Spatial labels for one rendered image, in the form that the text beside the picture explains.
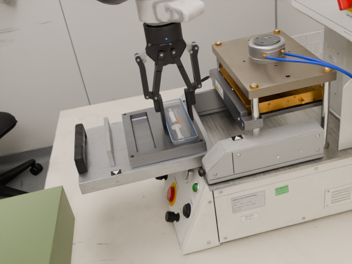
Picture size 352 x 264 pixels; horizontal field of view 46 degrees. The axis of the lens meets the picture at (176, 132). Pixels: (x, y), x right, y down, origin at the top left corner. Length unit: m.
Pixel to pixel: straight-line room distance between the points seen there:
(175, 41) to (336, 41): 0.36
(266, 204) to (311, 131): 0.19
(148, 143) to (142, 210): 0.24
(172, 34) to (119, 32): 1.63
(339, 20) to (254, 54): 0.18
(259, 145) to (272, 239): 0.25
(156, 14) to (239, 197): 0.41
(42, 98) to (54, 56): 0.28
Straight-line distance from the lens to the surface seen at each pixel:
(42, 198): 1.06
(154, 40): 0.83
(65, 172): 1.33
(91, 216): 1.13
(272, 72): 0.87
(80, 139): 0.95
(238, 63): 0.92
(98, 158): 0.93
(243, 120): 0.83
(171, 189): 1.05
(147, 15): 0.81
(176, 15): 0.78
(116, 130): 1.02
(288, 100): 0.89
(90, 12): 2.42
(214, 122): 1.05
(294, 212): 0.98
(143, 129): 0.98
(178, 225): 1.00
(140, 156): 0.86
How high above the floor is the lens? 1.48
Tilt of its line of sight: 32 degrees down
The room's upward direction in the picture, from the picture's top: 10 degrees counter-clockwise
